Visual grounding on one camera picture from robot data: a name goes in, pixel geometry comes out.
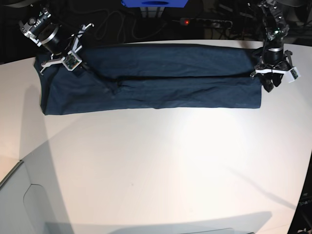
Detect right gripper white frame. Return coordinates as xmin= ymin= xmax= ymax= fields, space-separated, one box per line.
xmin=39 ymin=23 xmax=94 ymax=76

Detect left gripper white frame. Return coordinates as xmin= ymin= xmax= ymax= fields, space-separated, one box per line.
xmin=250 ymin=50 xmax=293 ymax=93

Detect dark blue T-shirt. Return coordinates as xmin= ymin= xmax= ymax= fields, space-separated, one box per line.
xmin=34 ymin=44 xmax=261 ymax=115

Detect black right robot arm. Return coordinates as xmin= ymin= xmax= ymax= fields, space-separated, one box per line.
xmin=19 ymin=7 xmax=94 ymax=74

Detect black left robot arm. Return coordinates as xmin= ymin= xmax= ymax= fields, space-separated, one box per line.
xmin=251 ymin=0 xmax=293 ymax=93

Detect blue box on stand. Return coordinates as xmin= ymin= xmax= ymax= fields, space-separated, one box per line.
xmin=121 ymin=0 xmax=188 ymax=8

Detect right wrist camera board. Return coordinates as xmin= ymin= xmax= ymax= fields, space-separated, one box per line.
xmin=63 ymin=54 xmax=82 ymax=71

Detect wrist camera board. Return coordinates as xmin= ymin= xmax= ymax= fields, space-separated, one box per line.
xmin=285 ymin=67 xmax=301 ymax=83
xmin=63 ymin=54 xmax=82 ymax=71

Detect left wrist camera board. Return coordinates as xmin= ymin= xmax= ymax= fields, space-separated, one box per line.
xmin=285 ymin=67 xmax=301 ymax=83

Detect grey cables behind table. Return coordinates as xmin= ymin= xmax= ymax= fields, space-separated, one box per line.
xmin=92 ymin=8 xmax=171 ymax=41

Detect black power strip red switch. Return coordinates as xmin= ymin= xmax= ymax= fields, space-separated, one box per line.
xmin=179 ymin=18 xmax=233 ymax=29

